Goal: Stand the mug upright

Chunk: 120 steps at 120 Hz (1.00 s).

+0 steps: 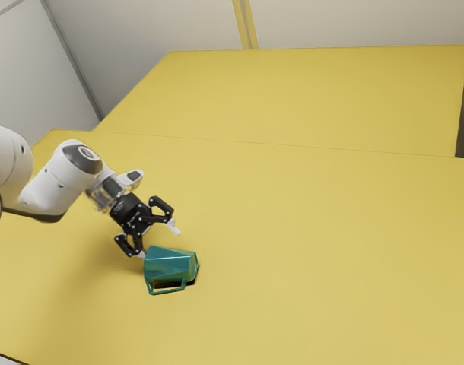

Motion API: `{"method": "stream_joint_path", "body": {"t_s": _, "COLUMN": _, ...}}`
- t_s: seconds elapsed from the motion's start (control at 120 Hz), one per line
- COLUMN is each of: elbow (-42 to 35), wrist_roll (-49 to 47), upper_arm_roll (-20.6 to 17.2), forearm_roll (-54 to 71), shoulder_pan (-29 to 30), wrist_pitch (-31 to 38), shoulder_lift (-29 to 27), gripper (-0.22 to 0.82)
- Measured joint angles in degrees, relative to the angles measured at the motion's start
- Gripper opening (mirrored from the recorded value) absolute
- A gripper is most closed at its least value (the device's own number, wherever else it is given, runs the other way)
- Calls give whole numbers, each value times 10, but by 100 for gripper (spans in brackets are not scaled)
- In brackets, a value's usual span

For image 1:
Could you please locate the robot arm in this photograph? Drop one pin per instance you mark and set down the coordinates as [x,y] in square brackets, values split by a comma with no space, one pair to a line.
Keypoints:
[57,178]

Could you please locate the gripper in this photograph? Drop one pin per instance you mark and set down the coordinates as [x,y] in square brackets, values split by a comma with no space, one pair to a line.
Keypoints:
[128,213]

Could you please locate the teal faceted mug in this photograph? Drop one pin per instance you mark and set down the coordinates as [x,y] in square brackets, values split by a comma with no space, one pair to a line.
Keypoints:
[170,266]

